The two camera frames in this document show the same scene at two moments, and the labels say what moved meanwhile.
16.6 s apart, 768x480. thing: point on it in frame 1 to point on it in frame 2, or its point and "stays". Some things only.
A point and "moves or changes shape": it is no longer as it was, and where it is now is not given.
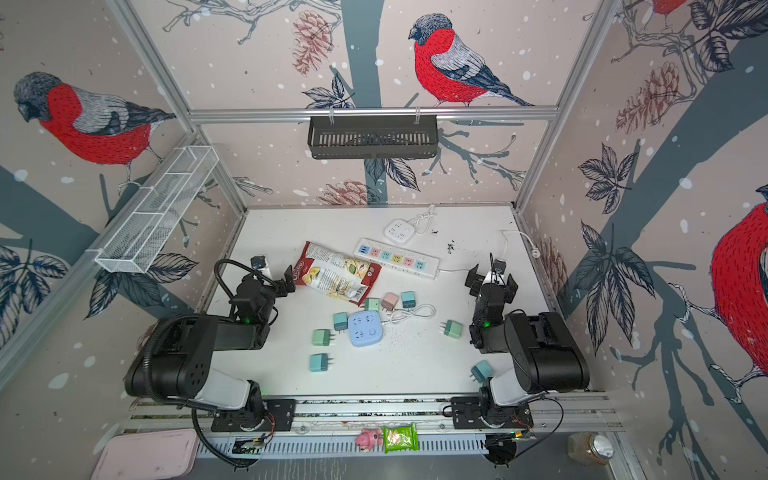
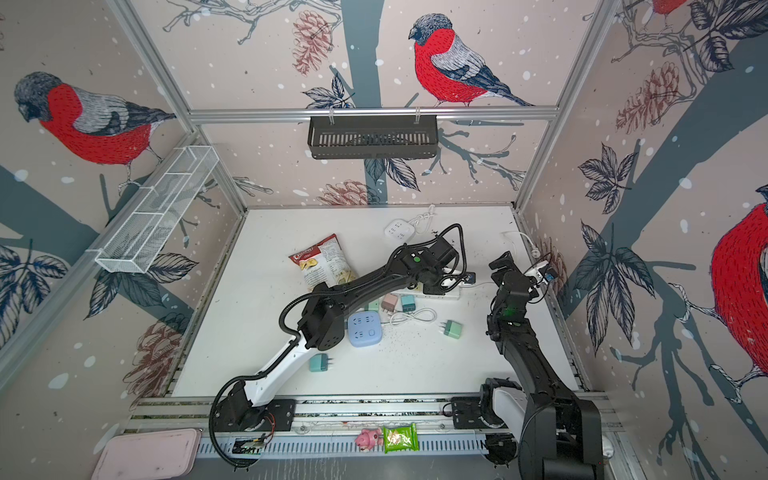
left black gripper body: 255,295 to 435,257
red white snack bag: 335,275 moves or changes shape
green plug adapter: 452,328 stays
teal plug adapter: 319,362 stays
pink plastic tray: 148,455 stays
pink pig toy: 367,439 stays
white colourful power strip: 398,257 to 453,294
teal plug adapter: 408,299 stays
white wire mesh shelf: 137,240 stays
